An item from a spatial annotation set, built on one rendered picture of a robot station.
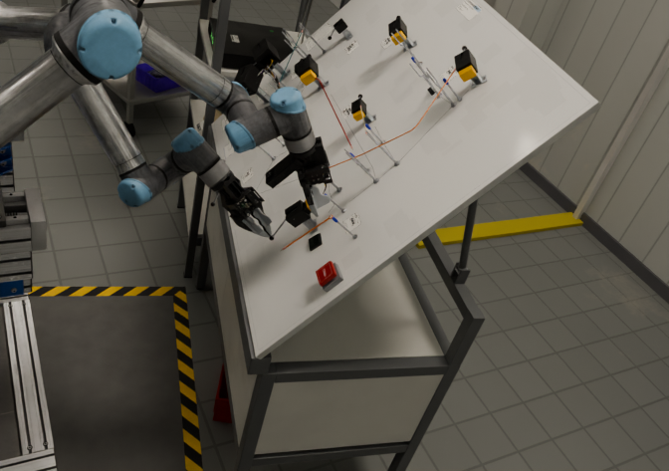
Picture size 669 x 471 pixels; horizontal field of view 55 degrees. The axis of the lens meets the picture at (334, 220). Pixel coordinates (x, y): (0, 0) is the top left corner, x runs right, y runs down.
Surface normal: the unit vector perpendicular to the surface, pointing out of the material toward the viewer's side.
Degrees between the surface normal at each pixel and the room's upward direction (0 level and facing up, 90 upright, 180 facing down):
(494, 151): 52
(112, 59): 85
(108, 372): 0
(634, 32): 90
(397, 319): 0
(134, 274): 0
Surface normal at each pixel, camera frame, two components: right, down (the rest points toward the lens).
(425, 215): -0.60, -0.51
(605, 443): 0.23, -0.79
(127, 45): 0.48, 0.55
